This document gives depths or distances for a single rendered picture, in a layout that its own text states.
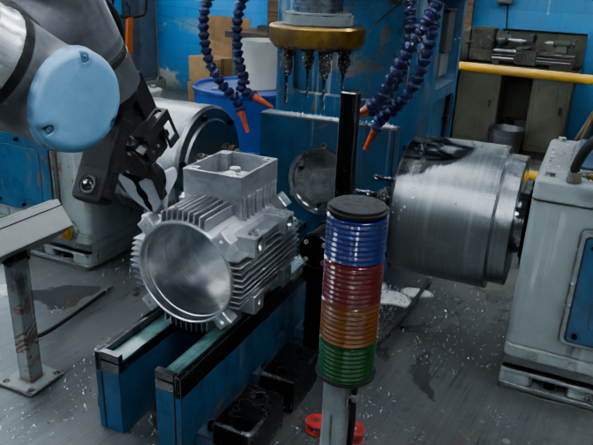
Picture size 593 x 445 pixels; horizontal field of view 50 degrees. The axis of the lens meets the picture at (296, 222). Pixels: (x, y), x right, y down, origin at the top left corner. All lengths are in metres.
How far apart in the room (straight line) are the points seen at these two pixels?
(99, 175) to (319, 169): 0.62
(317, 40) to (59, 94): 0.66
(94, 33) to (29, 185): 0.78
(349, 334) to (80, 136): 0.31
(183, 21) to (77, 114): 7.54
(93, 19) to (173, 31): 7.47
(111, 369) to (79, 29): 0.45
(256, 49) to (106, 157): 2.45
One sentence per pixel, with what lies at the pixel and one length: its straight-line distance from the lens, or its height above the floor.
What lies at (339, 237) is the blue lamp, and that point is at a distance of 0.59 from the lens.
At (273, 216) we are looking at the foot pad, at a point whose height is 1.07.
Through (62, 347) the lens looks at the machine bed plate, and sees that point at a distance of 1.19.
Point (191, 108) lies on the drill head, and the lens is 1.30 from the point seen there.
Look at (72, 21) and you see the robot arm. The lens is 0.73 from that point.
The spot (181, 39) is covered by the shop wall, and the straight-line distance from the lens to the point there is 8.13.
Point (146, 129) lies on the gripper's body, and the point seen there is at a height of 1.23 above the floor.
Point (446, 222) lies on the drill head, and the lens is 1.04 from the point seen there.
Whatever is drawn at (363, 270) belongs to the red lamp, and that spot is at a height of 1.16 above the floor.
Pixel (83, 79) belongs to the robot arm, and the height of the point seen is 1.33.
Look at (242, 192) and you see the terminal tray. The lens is 0.92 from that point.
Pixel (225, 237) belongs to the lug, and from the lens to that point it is 0.86.
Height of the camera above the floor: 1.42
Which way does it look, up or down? 21 degrees down
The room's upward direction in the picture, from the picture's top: 2 degrees clockwise
